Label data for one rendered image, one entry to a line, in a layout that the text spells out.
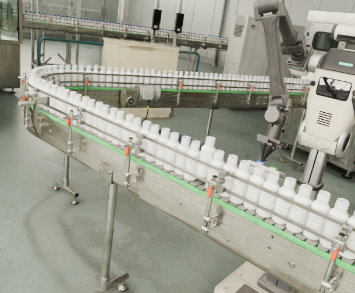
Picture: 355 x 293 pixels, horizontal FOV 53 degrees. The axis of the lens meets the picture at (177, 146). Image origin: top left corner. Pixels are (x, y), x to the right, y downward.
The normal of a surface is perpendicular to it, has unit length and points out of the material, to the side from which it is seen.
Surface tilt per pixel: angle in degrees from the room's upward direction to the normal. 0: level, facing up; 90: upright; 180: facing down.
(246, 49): 90
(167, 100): 90
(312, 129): 90
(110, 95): 90
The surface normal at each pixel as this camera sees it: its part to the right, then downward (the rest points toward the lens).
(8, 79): 0.75, 0.32
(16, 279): 0.15, -0.93
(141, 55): 0.51, 0.36
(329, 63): -0.65, 0.17
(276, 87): -0.48, 0.41
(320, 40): -0.85, 0.06
